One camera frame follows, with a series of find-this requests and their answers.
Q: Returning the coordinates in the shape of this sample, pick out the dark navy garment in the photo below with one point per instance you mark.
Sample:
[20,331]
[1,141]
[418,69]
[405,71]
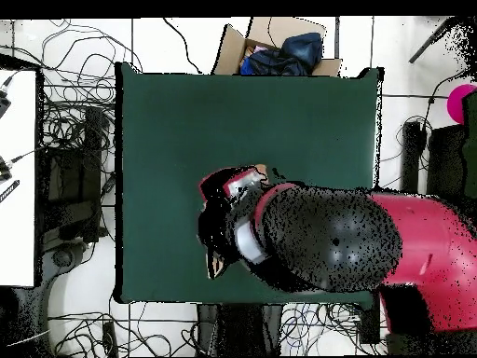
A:
[272,63]

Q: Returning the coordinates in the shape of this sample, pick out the dark green table cloth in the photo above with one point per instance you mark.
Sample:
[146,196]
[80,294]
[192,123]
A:
[261,112]
[471,149]

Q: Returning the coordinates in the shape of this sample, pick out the black power strip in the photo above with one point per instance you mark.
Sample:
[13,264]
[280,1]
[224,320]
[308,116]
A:
[110,339]

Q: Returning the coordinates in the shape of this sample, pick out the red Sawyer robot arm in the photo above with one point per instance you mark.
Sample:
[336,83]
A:
[428,242]

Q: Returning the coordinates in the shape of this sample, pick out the black slotted bar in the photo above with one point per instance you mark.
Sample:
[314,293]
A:
[9,191]

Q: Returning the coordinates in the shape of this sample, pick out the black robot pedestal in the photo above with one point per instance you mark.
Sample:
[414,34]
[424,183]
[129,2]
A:
[238,328]

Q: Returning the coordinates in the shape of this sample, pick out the round grey stand base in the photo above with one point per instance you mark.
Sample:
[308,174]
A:
[62,258]

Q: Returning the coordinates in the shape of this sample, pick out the blue denim jeans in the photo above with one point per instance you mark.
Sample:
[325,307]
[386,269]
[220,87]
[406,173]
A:
[302,46]

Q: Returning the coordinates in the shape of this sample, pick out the magenta round object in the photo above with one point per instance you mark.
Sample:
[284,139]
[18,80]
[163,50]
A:
[456,102]

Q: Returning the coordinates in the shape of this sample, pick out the tan terry towel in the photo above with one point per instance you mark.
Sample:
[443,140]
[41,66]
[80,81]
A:
[262,170]

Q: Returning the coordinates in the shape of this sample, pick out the open cardboard box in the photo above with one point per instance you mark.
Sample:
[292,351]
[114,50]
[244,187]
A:
[231,52]

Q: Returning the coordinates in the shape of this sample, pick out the black rod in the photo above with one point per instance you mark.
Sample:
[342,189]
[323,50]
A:
[428,43]

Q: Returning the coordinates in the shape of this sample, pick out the white desk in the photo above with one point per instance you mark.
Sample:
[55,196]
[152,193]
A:
[18,231]

